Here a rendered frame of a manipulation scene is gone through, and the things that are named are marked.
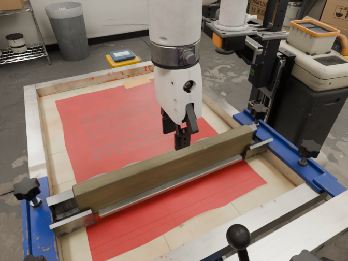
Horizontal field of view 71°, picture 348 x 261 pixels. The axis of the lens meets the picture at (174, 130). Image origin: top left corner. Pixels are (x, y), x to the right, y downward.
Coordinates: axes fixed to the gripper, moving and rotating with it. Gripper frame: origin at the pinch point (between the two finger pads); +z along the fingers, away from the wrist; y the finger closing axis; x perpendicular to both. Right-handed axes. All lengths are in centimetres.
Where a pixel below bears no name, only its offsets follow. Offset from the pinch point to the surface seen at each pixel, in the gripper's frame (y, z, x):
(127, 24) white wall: 368, 91, -97
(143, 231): -7.7, 16.0, 11.2
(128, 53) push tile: 76, 15, -14
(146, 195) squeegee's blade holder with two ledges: -2.7, 12.0, 8.2
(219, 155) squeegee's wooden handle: -1.5, 10.0, -10.5
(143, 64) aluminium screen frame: 58, 13, -14
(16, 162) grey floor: 141, 111, 70
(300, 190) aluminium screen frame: -15.7, 13.0, -21.6
